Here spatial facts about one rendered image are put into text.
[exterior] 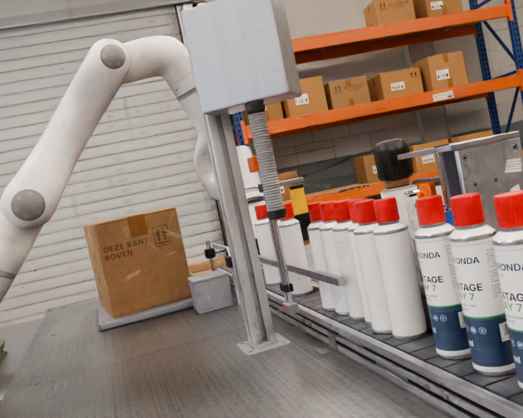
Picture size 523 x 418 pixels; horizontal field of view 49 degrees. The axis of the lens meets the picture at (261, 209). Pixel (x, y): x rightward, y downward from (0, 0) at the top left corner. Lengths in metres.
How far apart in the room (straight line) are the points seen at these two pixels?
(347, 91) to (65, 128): 4.01
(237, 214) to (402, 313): 0.40
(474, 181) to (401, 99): 4.52
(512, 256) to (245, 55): 0.60
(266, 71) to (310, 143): 4.84
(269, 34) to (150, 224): 0.81
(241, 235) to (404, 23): 4.49
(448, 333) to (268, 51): 0.55
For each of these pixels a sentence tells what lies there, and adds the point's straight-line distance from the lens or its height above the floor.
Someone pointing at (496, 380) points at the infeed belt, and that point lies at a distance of 0.71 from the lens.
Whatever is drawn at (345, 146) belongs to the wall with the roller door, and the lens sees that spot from 5.95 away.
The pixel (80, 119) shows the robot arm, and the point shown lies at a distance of 1.44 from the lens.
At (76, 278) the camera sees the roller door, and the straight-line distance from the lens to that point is 5.56.
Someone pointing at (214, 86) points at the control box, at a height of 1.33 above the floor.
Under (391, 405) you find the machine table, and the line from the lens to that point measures 0.80.
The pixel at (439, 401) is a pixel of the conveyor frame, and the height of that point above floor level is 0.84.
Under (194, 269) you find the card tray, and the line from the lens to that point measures 2.31.
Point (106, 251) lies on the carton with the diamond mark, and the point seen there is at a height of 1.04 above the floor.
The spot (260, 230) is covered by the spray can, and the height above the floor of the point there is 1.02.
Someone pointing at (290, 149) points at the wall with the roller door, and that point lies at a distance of 5.78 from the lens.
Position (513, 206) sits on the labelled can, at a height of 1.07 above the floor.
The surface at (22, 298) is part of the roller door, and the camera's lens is 5.67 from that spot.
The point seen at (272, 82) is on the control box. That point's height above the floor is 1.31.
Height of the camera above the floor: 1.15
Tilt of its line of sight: 3 degrees down
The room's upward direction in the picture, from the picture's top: 12 degrees counter-clockwise
